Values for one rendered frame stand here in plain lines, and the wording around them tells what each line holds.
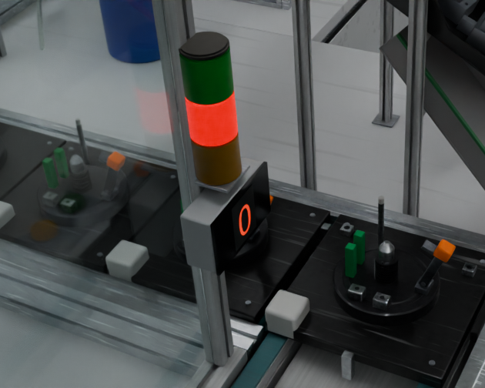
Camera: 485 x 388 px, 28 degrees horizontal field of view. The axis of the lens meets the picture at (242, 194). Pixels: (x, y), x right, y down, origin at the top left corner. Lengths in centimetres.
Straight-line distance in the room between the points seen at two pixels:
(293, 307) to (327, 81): 77
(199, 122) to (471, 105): 59
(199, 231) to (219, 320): 20
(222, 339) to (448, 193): 59
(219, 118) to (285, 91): 95
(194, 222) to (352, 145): 79
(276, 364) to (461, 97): 48
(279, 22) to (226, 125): 120
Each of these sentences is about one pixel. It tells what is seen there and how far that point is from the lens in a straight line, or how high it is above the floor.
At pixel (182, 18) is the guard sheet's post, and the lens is 94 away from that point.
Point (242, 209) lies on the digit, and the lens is 104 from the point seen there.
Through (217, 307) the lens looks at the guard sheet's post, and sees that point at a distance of 116.
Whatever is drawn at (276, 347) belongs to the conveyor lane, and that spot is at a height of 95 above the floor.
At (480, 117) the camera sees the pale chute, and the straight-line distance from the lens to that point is 146.
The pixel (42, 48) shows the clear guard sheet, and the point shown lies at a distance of 79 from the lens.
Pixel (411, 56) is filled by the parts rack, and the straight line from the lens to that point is 132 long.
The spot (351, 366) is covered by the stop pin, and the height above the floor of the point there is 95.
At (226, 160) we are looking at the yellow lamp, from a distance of 99.
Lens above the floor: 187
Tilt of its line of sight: 38 degrees down
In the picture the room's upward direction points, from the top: 6 degrees counter-clockwise
